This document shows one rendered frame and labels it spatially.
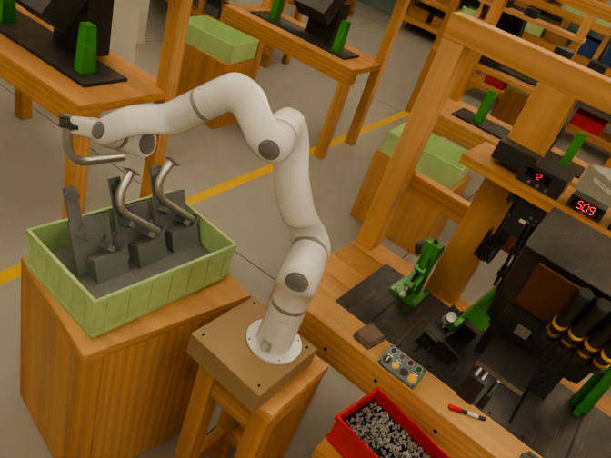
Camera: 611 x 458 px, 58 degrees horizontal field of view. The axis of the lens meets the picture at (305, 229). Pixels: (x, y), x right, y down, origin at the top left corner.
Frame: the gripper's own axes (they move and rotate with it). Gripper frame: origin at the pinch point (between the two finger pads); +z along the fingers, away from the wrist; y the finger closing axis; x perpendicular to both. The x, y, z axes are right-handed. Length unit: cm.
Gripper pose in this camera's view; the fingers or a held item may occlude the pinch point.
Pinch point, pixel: (70, 123)
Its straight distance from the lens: 182.9
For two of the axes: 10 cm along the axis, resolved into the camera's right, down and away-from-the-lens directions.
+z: -8.6, -2.6, 4.3
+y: -4.8, 1.3, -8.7
